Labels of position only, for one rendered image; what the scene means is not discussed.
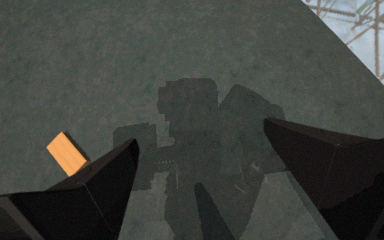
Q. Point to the orange wooden block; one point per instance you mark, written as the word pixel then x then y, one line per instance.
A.
pixel 68 154

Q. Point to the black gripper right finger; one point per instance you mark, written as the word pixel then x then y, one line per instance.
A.
pixel 343 175

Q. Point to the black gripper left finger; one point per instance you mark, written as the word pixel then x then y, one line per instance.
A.
pixel 88 205

